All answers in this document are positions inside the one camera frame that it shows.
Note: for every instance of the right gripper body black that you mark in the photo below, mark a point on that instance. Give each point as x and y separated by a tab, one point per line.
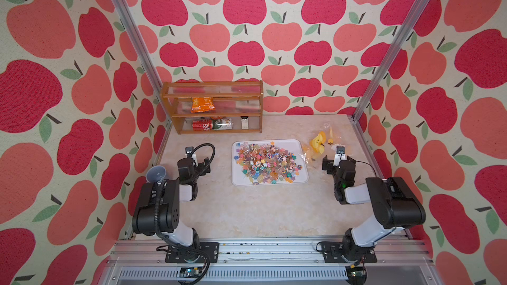
331	171

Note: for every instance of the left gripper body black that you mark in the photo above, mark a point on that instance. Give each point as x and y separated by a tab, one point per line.
199	171

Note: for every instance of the ziploc bag of yellow candies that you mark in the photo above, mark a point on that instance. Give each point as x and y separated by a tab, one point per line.
321	142

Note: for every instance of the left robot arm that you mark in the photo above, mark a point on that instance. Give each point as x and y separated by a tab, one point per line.
157	213

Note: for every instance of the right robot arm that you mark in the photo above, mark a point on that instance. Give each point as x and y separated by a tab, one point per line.
394	204

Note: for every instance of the orange snack bag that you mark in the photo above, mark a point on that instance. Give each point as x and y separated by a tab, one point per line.
202	104

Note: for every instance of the poured candies pile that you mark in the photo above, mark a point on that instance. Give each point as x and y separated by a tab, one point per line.
267	162

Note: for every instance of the grey blue mug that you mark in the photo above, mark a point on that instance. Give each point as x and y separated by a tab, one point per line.
156	174

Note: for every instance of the red soda can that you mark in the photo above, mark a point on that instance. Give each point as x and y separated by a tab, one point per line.
202	125

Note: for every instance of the green soda can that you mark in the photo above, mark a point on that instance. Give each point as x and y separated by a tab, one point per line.
222	124

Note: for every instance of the white plastic tray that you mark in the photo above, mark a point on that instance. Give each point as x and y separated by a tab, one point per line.
269	162

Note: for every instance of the wooden shelf rack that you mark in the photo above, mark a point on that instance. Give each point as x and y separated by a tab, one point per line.
239	104

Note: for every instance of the small white bottle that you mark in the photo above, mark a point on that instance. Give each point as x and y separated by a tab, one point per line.
244	122

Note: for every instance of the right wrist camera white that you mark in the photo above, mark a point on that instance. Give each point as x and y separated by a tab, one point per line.
340	155

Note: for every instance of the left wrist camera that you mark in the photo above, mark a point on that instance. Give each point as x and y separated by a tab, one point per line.
189	151

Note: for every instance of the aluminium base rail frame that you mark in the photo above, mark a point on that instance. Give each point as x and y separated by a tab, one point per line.
298	260

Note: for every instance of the left aluminium corner post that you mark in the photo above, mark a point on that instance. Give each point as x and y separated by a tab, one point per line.
138	43

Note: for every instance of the aluminium corner post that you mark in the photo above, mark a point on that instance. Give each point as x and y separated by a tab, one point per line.
402	35
138	43

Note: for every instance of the right aluminium corner post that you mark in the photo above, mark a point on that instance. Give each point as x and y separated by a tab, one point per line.
402	35

